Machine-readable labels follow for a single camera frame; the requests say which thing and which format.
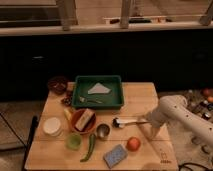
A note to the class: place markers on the green plastic cup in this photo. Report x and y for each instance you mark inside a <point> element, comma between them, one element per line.
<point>73,141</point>

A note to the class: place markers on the dark brown bowl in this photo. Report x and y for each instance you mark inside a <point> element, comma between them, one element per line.
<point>57,84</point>

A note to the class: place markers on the metal fork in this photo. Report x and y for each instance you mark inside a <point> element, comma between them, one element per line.
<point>83,99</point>

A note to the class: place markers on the white black dish brush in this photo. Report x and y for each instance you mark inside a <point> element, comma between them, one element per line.
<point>121,123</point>

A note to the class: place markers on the grey folded cloth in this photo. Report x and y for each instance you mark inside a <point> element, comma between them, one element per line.
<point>98,88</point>

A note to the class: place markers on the blue sponge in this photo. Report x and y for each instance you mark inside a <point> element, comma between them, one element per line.
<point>115,156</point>

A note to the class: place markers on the tan sponge block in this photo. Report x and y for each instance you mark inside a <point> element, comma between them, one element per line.
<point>84,119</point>

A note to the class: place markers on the white paper cup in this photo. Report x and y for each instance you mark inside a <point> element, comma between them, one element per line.
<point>52,126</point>

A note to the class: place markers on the small metal cup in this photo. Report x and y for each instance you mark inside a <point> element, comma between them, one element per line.
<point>103,131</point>

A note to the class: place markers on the green chili pepper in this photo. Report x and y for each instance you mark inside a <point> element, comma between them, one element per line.
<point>92,142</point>

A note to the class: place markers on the black table stand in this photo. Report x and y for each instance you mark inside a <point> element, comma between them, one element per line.
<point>33,127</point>

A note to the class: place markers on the green plastic tray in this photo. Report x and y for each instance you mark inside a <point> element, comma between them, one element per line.
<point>112,100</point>

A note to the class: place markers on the brown pine cone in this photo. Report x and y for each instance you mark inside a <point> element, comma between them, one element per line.
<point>67,100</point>

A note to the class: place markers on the yellow banana piece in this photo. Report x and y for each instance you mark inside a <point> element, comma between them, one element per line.
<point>68,114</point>

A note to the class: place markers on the orange clay bowl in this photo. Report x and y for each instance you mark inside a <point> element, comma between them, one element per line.
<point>88,128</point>

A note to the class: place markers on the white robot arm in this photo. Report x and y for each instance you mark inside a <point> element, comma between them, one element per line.
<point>175,107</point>

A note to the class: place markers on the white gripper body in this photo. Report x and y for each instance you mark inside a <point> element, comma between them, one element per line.
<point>153,132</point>

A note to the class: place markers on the orange fruit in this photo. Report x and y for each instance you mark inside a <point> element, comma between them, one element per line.
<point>133,144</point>

